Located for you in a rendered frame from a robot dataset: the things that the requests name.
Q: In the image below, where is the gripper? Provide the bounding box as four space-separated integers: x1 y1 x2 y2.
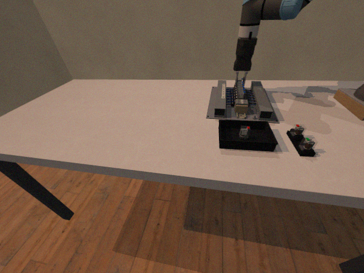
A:
233 25 259 86

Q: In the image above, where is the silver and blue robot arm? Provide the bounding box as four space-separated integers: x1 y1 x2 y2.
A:
240 0 364 101

